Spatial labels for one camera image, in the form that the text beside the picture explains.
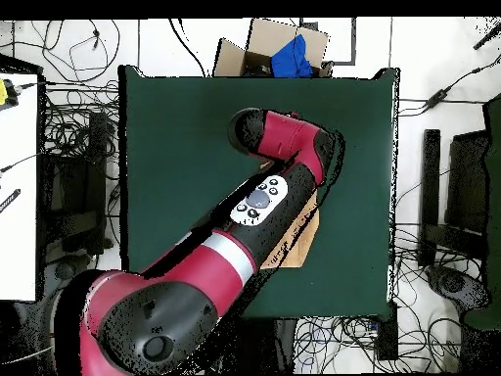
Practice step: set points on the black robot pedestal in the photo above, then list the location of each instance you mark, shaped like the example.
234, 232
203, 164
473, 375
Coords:
283, 344

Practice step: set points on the black floor frame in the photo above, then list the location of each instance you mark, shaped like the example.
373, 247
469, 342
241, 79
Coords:
354, 43

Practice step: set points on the black equipment stand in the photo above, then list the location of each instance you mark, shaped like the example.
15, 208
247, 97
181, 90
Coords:
96, 176

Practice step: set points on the white table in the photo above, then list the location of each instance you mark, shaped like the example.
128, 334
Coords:
17, 196

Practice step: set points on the black box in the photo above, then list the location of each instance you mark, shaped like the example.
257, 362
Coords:
387, 337

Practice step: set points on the yellow black tool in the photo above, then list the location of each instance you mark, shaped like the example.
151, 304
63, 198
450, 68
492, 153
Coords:
6, 94

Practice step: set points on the black rod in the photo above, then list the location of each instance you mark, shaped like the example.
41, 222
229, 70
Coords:
487, 37

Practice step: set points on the dark green draped cloth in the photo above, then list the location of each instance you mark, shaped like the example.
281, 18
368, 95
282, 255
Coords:
494, 196

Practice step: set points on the orange terry towel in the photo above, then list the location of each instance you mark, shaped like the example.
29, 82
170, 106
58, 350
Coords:
301, 243

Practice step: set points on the blue cloth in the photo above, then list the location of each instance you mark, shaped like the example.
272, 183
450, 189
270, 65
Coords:
289, 58

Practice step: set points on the black upright post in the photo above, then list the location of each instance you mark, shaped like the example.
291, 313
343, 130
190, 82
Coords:
429, 176

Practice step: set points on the black power adapter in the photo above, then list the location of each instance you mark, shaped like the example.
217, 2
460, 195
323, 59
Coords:
436, 100

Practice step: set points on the black bar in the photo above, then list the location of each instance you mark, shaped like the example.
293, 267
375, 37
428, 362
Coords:
9, 200

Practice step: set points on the dark green table cloth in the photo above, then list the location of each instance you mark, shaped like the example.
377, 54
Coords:
176, 156

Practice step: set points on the brown cardboard box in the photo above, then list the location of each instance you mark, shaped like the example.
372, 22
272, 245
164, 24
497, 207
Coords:
270, 39

